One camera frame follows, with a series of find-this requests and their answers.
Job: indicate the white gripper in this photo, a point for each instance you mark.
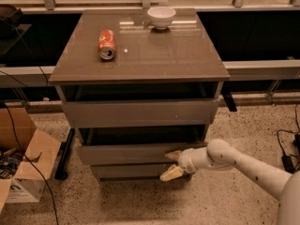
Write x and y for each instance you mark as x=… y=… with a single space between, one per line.
x=186 y=160

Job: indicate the grey drawer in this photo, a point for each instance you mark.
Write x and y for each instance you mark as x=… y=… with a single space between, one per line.
x=150 y=153
x=129 y=172
x=140 y=113

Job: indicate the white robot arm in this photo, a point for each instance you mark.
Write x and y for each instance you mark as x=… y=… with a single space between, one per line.
x=218 y=154

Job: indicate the grey top drawer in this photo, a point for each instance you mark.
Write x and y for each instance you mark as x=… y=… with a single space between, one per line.
x=140 y=113

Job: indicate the grey bottom drawer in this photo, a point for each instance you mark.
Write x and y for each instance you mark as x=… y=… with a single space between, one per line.
x=129 y=172

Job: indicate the grey drawer cabinet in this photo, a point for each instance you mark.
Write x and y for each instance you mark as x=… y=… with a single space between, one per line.
x=177 y=63

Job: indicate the black stand foot left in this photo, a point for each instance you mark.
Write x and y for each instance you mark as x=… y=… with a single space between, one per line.
x=64 y=151

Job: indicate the orange soda can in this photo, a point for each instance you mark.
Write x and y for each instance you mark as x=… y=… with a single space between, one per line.
x=107 y=44

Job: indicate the white ceramic bowl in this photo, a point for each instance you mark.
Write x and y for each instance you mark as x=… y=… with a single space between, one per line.
x=161 y=17

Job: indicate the open cardboard box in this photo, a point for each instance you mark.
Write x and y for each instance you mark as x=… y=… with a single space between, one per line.
x=23 y=173

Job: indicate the black power adapter with cable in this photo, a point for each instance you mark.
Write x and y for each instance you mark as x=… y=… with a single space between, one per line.
x=288 y=141

